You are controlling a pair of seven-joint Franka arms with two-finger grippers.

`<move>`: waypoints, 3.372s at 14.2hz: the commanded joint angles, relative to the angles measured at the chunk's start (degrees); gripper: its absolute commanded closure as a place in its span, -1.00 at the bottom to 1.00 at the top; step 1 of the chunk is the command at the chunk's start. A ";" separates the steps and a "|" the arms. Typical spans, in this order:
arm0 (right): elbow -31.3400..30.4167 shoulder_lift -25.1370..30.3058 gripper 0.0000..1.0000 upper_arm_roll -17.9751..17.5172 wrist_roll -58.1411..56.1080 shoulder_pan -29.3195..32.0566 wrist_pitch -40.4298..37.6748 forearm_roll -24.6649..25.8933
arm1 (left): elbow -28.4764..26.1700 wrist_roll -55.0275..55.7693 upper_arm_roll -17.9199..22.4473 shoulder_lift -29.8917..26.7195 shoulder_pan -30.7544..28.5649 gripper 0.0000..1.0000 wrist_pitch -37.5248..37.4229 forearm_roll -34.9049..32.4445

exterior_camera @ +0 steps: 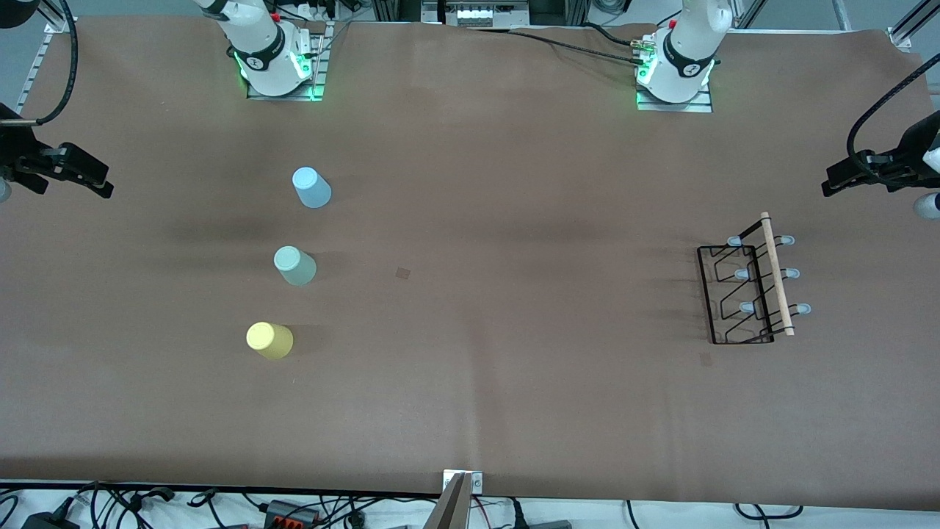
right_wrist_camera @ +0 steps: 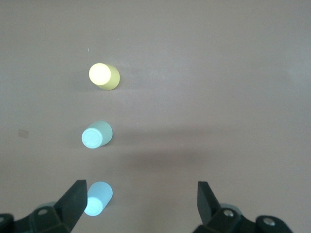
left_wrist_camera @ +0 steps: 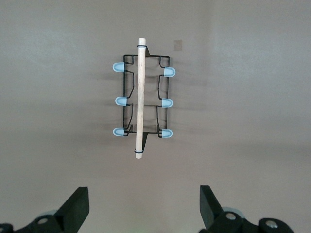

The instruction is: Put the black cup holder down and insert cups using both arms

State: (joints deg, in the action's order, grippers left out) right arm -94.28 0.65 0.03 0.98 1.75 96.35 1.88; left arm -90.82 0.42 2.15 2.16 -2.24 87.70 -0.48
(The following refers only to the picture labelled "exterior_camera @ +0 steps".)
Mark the black wire cup holder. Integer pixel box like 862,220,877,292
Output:
696,212,812,346

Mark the pale green plastic cup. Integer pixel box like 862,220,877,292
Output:
273,245,318,287

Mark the yellow plastic cup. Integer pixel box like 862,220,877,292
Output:
245,322,294,361

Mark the light blue plastic cup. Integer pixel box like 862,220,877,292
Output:
292,167,333,209

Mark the white power strip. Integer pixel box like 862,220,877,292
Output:
283,0,337,21

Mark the black power adapter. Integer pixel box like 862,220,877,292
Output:
22,498,80,529

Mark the brown table mat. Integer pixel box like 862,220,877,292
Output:
0,16,940,511

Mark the black orange connector block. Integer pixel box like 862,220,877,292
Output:
263,500,322,527

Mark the grey terminal block device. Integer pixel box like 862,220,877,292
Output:
439,0,531,28

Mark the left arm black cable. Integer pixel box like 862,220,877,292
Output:
847,57,940,161

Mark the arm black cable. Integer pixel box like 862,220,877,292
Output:
847,57,940,161
35,0,79,126

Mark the perforated aluminium side rail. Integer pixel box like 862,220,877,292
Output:
13,22,59,117

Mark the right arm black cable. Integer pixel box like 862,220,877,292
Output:
35,0,79,126

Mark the aluminium corner frame profile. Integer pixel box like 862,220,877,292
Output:
887,0,940,51

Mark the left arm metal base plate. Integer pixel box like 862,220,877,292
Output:
635,82,714,113

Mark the thin black base cable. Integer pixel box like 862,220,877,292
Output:
584,21,643,48

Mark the thick black base cable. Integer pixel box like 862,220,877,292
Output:
470,28,647,68

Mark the black cable clip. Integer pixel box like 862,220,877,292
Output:
129,486,177,508

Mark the black cable loop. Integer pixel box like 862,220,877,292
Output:
734,503,805,519

